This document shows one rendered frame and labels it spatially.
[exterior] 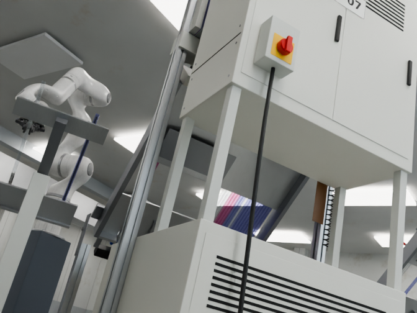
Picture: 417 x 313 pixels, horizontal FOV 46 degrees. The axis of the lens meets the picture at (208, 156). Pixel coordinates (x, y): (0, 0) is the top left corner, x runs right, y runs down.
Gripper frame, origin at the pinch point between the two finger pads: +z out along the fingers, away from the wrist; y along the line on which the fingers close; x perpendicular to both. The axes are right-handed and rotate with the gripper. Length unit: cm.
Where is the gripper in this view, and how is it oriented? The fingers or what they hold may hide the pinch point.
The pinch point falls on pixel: (28, 128)
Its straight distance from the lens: 204.3
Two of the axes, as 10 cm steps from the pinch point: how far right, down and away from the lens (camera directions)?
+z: 1.7, 3.3, -9.3
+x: -4.0, 8.8, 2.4
